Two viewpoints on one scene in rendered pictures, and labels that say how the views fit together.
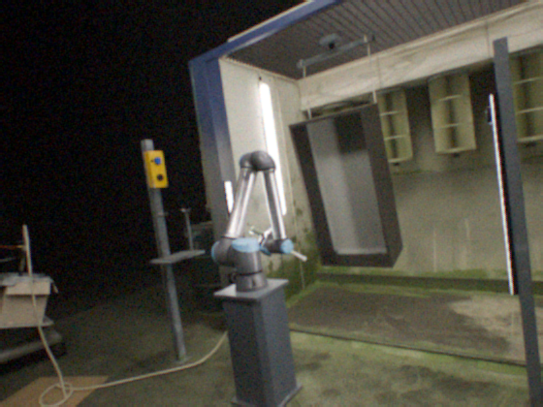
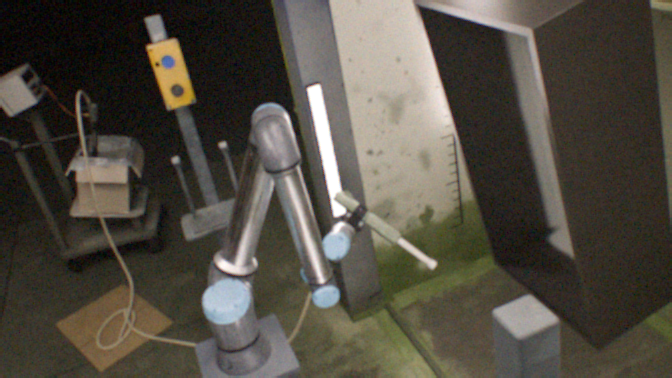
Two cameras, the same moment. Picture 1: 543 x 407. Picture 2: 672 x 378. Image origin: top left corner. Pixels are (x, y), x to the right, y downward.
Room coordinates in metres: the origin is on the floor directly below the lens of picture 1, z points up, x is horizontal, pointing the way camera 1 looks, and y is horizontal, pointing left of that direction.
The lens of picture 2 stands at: (0.95, -1.15, 2.08)
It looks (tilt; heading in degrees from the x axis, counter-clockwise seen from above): 28 degrees down; 38
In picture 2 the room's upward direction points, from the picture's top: 12 degrees counter-clockwise
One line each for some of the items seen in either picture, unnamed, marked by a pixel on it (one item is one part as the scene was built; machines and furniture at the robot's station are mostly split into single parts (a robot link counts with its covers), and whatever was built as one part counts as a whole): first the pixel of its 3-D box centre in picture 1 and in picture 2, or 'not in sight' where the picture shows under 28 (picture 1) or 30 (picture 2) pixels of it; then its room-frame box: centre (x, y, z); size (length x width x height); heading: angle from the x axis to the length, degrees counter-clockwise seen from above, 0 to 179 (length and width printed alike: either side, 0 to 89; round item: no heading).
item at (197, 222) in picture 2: (175, 233); (210, 184); (2.46, 0.70, 0.95); 0.26 x 0.15 x 0.32; 144
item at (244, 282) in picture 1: (250, 278); (240, 344); (1.95, 0.18, 0.69); 0.19 x 0.19 x 0.10
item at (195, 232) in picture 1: (216, 265); not in sight; (3.66, 0.66, 0.44); 0.59 x 0.58 x 0.89; 35
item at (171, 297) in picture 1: (164, 252); (210, 196); (2.55, 0.83, 0.82); 0.06 x 0.06 x 1.64; 54
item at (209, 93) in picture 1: (224, 198); (321, 104); (2.92, 0.39, 1.14); 0.18 x 0.18 x 2.29; 54
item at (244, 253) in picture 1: (245, 254); (230, 311); (1.96, 0.18, 0.83); 0.17 x 0.15 x 0.18; 43
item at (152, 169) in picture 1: (155, 170); (171, 74); (2.52, 0.79, 1.42); 0.12 x 0.06 x 0.26; 144
